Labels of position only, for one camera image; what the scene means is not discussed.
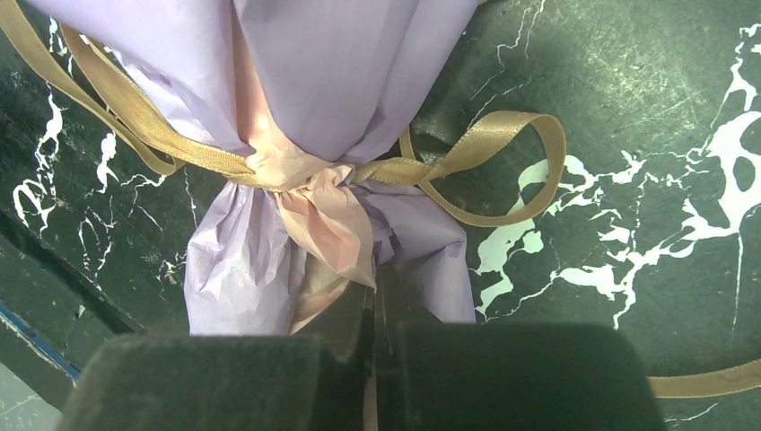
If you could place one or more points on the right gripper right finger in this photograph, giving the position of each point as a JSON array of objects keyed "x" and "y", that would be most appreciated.
[{"x": 432, "y": 375}]

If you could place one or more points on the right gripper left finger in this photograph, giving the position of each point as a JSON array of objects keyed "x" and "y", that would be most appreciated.
[{"x": 312, "y": 380}]

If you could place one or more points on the purple flower bouquet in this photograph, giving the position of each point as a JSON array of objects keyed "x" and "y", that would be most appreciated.
[{"x": 307, "y": 92}]

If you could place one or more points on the brown ribbon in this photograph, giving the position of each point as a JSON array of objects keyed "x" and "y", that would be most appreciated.
[{"x": 106, "y": 91}]

